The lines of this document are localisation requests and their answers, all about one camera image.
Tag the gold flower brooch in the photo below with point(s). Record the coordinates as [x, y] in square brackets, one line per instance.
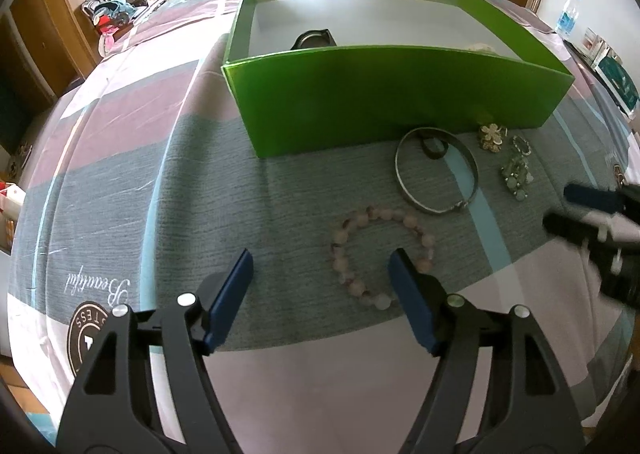
[491, 137]

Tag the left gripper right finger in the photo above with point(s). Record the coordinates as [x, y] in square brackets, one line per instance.
[528, 406]

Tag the clear plastic water bottle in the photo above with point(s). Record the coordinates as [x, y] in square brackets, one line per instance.
[567, 18]

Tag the green stone flower jewelry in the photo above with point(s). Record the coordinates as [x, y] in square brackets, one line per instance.
[516, 175]

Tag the green cardboard box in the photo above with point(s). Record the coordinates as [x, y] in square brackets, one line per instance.
[397, 64]

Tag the dark green box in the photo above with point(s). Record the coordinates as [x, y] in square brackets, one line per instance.
[620, 83]

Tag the chair with piled clothes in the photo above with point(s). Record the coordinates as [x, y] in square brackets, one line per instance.
[110, 17]

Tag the silver metal bangle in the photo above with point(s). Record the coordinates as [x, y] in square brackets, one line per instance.
[428, 158]

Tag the black wrist watch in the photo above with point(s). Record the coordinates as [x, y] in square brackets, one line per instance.
[314, 39]

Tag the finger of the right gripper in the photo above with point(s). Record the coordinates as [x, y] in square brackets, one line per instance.
[575, 229]
[624, 200]

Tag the white wrist watch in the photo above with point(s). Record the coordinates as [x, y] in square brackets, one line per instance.
[483, 48]

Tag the plaid tablecloth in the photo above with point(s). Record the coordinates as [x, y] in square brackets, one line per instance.
[145, 181]

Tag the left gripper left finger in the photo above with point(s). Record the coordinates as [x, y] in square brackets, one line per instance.
[144, 387]

